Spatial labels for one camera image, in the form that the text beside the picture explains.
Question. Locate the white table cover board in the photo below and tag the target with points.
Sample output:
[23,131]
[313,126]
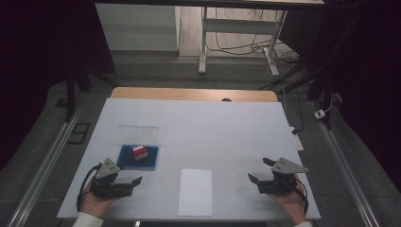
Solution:
[220,135]

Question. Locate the black floor frame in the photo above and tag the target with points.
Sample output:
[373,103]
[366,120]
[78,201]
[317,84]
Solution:
[78,133]

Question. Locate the red and white stamp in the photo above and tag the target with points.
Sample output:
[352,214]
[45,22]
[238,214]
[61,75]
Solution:
[140,152]

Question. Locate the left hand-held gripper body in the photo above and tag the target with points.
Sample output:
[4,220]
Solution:
[105,186]

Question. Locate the black metal stand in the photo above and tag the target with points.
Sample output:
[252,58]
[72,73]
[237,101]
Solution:
[70,94]

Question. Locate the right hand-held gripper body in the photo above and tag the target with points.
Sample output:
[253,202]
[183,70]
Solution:
[279,184]

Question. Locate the person's right white sleeve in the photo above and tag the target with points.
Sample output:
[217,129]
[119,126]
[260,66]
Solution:
[304,224]

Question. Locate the clear ink pad lid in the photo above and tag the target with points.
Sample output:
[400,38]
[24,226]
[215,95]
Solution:
[138,135]

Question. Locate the person's white sleeve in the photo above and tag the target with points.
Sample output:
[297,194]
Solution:
[304,224]
[88,220]

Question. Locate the blue ink pad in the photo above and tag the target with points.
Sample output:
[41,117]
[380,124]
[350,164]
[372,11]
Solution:
[148,162]

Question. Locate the black tripod legs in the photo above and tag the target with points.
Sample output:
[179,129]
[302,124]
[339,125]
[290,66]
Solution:
[299,78]

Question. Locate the white cabinet panel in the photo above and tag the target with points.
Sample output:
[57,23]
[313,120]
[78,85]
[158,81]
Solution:
[138,26]

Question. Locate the person's left white sleeve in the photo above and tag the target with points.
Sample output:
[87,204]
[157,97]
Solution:
[88,220]

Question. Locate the black plug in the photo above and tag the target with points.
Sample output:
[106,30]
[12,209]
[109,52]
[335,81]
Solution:
[294,131]

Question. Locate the white paper sheet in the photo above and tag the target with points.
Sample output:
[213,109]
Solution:
[195,195]

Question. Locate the small white adapter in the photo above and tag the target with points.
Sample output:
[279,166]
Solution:
[319,114]

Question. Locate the person's right hand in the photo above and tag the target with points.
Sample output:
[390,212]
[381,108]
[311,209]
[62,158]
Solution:
[294,205]

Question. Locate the dark curtain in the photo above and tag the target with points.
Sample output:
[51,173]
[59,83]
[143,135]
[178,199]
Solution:
[362,78]
[41,63]

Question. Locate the aluminium rail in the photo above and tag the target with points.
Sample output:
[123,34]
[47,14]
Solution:
[44,170]
[343,170]

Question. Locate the white desk frame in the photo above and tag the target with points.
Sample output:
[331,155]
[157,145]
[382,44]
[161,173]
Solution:
[239,26]

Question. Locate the person's left hand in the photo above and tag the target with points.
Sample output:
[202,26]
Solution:
[94,205]

